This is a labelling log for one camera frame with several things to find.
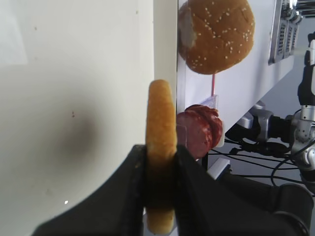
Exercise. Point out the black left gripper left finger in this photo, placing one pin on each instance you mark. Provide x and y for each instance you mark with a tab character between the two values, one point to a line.
115	209

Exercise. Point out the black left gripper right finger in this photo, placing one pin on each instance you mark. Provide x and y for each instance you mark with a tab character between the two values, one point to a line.
236	206

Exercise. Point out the golden bun bottom half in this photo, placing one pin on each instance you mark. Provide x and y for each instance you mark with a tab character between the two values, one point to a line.
161	146

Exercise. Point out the left meat patty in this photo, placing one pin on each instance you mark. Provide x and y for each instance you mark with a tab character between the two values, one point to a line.
194	132

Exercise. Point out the meat patty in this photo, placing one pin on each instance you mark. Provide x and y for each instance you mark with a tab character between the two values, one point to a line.
212	117
194	132

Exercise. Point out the right meat patty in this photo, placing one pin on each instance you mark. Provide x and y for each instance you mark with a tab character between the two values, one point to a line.
212	117

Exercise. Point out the lower right clear holder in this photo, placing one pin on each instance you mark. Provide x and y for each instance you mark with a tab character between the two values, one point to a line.
211	102

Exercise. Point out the right red tape strip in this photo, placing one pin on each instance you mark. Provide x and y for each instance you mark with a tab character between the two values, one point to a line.
213	84

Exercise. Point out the white metal tray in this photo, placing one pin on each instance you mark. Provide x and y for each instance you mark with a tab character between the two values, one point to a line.
74	78

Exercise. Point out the sesame bun top front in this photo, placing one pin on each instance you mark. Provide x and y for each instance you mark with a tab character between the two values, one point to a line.
224	34

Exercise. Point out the bun top rear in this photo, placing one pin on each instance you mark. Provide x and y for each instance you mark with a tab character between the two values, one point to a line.
186	33

